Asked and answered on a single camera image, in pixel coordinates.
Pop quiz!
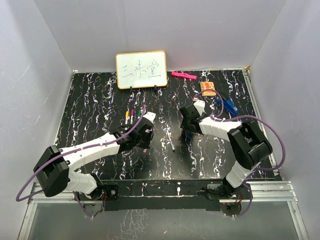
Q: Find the black base bar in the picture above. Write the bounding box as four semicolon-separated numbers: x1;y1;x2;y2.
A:
101;179;253;213

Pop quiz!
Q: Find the green pen cap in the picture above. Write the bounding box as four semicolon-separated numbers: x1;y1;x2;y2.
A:
137;109;142;117

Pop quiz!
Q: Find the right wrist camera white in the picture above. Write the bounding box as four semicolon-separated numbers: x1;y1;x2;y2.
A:
193;100;206;116

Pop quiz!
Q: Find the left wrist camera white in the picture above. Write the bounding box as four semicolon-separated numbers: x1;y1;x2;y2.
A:
143;112;156;125

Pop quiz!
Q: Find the aluminium frame rail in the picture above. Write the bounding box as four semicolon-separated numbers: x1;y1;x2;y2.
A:
219;181;300;204

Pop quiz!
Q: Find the white pen blue end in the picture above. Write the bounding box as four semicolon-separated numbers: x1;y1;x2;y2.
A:
166;129;176;152

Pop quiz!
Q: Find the whiteboard with yellow frame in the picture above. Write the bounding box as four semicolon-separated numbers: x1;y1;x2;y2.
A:
115;50;168;90

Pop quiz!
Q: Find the small spiral notebook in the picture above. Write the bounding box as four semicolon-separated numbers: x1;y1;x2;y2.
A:
200;81;217;97

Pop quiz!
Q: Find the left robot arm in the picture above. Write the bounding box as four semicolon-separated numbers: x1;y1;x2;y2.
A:
33;117;154;200

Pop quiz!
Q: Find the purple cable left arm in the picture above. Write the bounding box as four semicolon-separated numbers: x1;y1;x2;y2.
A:
15;104;148;218

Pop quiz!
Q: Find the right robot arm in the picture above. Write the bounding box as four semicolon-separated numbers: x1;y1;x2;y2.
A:
179;103;273;199

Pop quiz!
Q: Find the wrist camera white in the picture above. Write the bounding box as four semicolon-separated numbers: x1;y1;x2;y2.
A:
193;100;206;116
143;112;156;125

